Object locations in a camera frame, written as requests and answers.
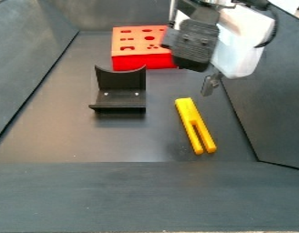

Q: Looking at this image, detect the yellow two-pronged peg object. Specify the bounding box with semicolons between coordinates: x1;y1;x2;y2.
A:
175;97;217;155

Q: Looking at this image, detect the red block with shaped holes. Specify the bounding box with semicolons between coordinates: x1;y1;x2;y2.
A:
111;25;176;71

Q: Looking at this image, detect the black curved fixture stand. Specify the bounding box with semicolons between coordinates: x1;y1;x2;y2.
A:
88;66;146;112

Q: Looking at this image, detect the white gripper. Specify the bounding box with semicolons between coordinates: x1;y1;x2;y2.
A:
172;4;277;97

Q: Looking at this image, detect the black cable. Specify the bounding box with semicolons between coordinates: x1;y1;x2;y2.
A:
237;0;279;49

